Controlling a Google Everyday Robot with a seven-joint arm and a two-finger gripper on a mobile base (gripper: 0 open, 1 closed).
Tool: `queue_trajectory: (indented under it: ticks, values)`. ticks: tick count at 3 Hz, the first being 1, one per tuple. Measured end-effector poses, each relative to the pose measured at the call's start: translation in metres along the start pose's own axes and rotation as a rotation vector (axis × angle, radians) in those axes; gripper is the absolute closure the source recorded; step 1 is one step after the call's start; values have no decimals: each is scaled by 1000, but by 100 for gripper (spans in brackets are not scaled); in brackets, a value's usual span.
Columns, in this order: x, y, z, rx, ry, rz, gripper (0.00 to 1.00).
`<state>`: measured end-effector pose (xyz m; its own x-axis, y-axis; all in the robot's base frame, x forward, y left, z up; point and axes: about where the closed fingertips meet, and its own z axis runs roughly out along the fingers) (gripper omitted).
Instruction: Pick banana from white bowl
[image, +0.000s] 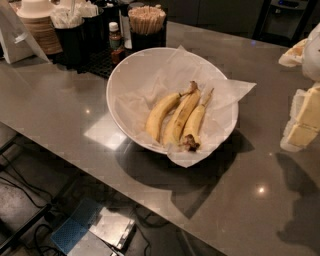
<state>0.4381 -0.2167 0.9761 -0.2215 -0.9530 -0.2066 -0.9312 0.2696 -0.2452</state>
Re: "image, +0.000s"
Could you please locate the yellow banana brown end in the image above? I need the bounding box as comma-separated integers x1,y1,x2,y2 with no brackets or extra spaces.
182,89,213,151

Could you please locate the white paper bag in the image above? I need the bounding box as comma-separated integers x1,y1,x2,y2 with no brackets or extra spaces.
0,0,48,64

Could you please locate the black rear container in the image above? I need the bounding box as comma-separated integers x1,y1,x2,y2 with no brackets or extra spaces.
84,0,119,53

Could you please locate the small brown sauce bottle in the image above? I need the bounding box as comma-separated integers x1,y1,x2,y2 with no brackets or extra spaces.
109,22,125,65

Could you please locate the black cup of white packets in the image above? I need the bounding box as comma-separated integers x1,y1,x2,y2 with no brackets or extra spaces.
50,8,88,67

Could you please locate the black rubber mat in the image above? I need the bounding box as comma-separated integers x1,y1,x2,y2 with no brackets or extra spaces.
49,46,133,80

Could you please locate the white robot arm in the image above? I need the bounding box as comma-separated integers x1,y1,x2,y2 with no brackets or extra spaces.
279,24,320,152

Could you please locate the white bowl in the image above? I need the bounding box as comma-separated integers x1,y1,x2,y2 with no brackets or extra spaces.
105,46,240,156

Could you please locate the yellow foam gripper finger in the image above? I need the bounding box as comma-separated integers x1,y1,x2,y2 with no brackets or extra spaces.
280,86,320,152
278,39,307,67

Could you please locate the white parchment paper liner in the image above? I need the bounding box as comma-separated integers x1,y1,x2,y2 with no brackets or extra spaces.
114,45,258,169

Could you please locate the blue perforated box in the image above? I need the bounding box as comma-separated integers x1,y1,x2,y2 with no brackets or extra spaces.
51,198,103,255

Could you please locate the black metal frame bar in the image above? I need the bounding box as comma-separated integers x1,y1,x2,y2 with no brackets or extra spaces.
0,204,52,255

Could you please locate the silver metal box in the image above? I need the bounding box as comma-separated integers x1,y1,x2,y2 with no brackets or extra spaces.
89,207,135,249

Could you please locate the black floor cable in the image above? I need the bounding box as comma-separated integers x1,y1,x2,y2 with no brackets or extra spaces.
0,154,54,209

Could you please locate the black cup of wooden stirrers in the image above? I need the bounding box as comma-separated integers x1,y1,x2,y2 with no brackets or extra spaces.
128,5,166,51

